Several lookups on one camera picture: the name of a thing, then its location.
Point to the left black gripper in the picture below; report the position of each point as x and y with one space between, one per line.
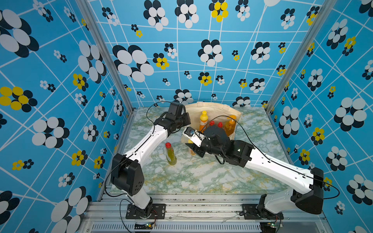
187 122

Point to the green bottle red cap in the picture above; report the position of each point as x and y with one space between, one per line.
171 158

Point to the aluminium frame rail front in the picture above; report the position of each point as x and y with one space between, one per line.
198 213

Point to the orange pump dish soap bottle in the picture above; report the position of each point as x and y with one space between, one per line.
230 125

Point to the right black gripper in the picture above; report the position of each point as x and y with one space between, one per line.
197 150

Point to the cream canvas shopping bag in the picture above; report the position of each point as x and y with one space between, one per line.
213 110

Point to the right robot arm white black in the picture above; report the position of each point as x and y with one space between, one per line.
304 192

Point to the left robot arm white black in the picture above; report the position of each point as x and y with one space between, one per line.
126 173

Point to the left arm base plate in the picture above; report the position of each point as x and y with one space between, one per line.
153 211

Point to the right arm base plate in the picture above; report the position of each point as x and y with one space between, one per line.
251 212

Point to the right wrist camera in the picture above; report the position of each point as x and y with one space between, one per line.
193 135

